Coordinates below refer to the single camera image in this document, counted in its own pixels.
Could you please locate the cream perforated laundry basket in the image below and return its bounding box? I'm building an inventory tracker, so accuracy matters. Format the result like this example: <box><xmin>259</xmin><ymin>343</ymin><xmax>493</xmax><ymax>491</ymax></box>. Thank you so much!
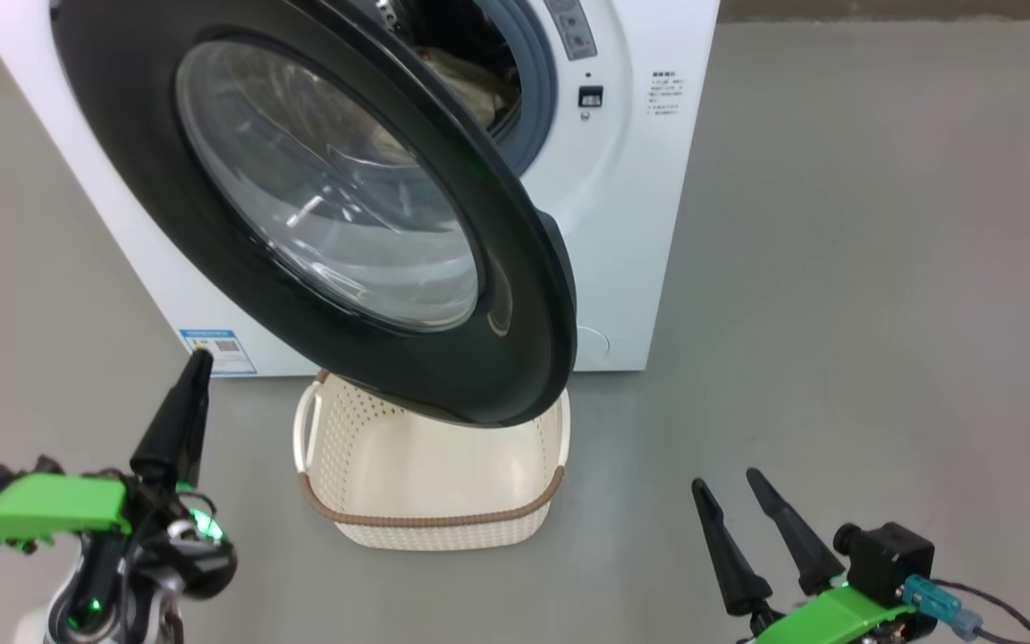
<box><xmin>293</xmin><ymin>369</ymin><xmax>571</xmax><ymax>551</ymax></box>

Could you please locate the steel washing machine drum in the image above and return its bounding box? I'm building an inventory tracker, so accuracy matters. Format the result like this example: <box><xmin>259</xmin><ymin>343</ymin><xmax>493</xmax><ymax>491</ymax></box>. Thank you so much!
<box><xmin>390</xmin><ymin>0</ymin><xmax>520</xmax><ymax>135</ymax></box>

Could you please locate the teal right camera cable plug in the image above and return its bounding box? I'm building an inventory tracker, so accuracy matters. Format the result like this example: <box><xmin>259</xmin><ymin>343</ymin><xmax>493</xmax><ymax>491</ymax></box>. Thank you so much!
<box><xmin>901</xmin><ymin>574</ymin><xmax>1030</xmax><ymax>644</ymax></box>

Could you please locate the white front-load washing machine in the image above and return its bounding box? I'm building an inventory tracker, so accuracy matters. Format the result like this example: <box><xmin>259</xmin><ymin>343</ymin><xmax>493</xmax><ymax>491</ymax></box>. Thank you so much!
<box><xmin>0</xmin><ymin>0</ymin><xmax>722</xmax><ymax>378</ymax></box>

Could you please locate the blue energy label sticker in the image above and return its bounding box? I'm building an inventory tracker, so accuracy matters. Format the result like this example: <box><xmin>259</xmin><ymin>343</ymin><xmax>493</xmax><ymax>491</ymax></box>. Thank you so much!
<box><xmin>179</xmin><ymin>329</ymin><xmax>258</xmax><ymax>377</ymax></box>

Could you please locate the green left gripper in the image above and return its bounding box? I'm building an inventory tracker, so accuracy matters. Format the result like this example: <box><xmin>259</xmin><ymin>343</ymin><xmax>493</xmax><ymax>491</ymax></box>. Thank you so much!
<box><xmin>0</xmin><ymin>349</ymin><xmax>239</xmax><ymax>600</ymax></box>

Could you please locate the round white filter cover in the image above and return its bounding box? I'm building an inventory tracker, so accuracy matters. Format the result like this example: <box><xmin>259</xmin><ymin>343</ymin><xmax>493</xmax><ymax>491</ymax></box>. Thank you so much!
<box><xmin>573</xmin><ymin>324</ymin><xmax>612</xmax><ymax>369</ymax></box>

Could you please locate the black glass washing machine door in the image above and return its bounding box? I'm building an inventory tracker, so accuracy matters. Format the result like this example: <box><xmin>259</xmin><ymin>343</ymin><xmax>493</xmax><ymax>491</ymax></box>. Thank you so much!
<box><xmin>50</xmin><ymin>0</ymin><xmax>578</xmax><ymax>428</ymax></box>

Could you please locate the grey rubber door gasket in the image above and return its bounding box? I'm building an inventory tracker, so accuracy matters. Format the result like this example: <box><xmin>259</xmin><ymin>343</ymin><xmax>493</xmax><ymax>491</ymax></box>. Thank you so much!
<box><xmin>470</xmin><ymin>0</ymin><xmax>561</xmax><ymax>175</ymax></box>

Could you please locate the cream cloth garment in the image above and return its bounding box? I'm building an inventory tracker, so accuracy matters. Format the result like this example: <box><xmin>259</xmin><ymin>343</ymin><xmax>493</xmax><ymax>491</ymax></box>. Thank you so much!
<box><xmin>426</xmin><ymin>47</ymin><xmax>516</xmax><ymax>131</ymax></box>

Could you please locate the grey warning label sticker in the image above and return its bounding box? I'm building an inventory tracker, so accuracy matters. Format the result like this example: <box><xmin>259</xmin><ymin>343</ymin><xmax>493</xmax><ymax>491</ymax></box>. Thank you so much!
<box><xmin>544</xmin><ymin>0</ymin><xmax>599</xmax><ymax>62</ymax></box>

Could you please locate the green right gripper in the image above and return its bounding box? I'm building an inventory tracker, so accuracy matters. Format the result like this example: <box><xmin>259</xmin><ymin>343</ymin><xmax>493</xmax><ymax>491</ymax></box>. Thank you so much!
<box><xmin>691</xmin><ymin>468</ymin><xmax>914</xmax><ymax>644</ymax></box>

